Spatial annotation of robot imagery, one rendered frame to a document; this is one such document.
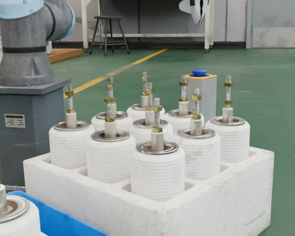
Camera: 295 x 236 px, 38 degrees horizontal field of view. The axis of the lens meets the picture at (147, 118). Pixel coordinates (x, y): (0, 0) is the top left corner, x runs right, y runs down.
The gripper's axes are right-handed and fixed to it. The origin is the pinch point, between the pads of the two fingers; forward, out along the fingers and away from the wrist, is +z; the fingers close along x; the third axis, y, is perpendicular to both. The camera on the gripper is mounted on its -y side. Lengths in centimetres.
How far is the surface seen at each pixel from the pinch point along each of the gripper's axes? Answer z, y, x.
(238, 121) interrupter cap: 20.8, -21.3, 16.0
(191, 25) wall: 16, 281, -390
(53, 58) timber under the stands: 42, 294, -169
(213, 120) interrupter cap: 20.8, -17.1, 18.9
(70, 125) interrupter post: 20.5, 3.4, 41.6
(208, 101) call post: 21.3, -3.7, 0.5
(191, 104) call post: 22.0, -0.1, 3.5
